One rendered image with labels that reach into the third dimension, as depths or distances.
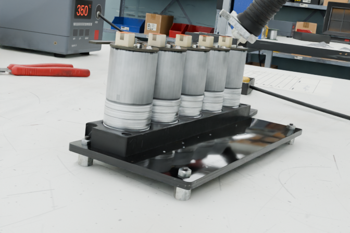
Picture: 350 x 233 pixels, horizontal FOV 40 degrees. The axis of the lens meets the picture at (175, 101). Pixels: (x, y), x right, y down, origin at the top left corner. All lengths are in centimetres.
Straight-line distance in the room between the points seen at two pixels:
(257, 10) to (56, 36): 35
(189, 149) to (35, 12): 47
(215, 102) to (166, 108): 6
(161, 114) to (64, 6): 43
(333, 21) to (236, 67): 300
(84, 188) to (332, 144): 21
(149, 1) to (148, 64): 495
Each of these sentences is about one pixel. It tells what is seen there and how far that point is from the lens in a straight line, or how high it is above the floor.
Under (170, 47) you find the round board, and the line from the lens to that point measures 26.
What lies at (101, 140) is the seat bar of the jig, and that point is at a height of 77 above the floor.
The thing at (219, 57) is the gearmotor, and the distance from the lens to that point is 31.
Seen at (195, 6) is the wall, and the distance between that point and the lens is 501.
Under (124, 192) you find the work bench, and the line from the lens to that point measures 22.
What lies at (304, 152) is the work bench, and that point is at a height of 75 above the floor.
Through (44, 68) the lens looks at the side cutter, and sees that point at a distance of 52.
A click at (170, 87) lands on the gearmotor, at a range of 26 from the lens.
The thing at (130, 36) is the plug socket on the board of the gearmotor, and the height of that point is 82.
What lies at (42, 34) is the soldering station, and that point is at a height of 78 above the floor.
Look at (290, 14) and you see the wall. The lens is 481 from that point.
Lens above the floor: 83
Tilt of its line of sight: 11 degrees down
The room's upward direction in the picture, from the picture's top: 7 degrees clockwise
